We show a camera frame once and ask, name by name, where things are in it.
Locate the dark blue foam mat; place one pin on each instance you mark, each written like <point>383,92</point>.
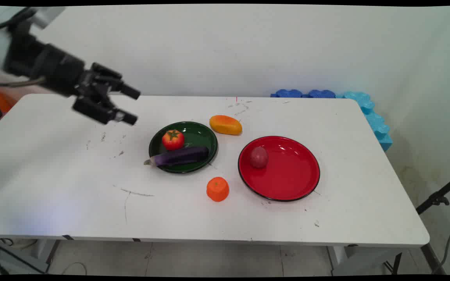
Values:
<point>320,93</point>
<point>288,93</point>

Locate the red plate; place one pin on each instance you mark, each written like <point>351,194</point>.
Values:
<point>287,175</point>

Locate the orange toy tangerine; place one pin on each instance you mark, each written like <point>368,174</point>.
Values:
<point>217,190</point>

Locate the red toy tomato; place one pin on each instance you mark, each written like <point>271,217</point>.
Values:
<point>173,140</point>

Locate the white table leg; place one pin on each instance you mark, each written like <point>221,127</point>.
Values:
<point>350,259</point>

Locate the black tripod stand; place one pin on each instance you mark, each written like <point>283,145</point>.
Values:
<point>436,199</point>

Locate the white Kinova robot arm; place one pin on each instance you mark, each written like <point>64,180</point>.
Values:
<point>49,15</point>

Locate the dark red toy onion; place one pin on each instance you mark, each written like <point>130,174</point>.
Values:
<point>259,157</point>

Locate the dark green plate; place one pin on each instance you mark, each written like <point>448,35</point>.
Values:
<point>197,134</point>

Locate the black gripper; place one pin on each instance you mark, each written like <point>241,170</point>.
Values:
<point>53,68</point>

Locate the purple toy eggplant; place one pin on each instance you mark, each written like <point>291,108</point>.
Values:
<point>182,156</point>

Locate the orange object behind table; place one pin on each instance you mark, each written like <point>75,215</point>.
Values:
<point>3,102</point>

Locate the light blue foam mat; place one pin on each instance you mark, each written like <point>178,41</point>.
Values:
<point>375,121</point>

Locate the orange yellow toy mango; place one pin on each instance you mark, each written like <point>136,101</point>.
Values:
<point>225,125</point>

